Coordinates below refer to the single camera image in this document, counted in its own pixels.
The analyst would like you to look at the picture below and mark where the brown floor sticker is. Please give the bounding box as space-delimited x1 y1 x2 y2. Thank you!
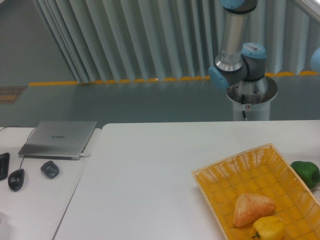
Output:
0 86 27 104

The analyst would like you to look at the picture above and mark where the black keyboard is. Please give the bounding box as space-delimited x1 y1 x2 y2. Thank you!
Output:
0 152 10 181

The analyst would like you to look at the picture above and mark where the grey folding partition screen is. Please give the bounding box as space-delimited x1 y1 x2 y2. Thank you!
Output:
35 0 320 84

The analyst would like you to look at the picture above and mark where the black mouse cable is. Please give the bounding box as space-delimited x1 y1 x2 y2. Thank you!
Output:
0 125 37 171

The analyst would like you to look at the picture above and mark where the black computer mouse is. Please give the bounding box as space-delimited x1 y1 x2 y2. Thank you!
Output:
8 168 25 192

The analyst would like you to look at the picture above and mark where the black pedestal cable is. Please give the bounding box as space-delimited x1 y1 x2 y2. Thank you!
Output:
240 94 249 122

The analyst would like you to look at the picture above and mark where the silver closed laptop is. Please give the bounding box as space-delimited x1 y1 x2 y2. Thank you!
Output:
18 121 97 160

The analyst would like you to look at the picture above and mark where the green bell pepper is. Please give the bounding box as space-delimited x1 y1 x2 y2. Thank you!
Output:
290 161 320 189

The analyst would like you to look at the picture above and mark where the triangular bread pastry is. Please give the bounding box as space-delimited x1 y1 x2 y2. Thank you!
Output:
233 193 276 228

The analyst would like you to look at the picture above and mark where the yellow wicker basket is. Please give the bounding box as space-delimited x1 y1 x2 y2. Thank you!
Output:
192 143 320 240

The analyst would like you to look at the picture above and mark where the small black plastic holder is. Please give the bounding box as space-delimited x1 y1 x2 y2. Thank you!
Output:
40 160 60 179

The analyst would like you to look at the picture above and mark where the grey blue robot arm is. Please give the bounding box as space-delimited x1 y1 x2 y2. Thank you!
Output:
208 0 320 89

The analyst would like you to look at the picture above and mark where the yellow bell pepper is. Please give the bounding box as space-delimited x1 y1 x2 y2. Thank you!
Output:
251 216 286 240

